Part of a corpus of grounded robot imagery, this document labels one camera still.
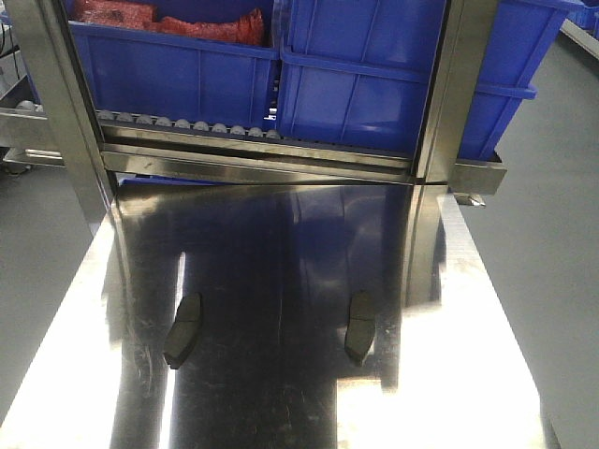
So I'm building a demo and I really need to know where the right blue plastic bin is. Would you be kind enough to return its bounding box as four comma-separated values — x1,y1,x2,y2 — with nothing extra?
277,1,583,161

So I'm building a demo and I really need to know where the roller track with wheels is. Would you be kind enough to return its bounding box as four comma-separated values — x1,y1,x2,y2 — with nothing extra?
95,109,282,140

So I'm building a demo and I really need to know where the blue plastic bin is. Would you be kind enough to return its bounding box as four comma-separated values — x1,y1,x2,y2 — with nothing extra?
277,1,583,161
65,1,281,127

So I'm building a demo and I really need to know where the brake pad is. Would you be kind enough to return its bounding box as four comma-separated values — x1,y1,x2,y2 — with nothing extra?
343,290,376,367
163,293,203,369

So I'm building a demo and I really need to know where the red mesh bag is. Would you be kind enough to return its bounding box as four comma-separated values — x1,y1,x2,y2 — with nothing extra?
69,1,266,46

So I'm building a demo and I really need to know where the left blue plastic bin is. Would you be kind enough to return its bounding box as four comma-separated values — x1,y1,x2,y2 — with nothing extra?
65,1,281,127

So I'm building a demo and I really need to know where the stainless steel rack frame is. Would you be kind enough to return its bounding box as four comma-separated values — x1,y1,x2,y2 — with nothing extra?
1,1,506,229

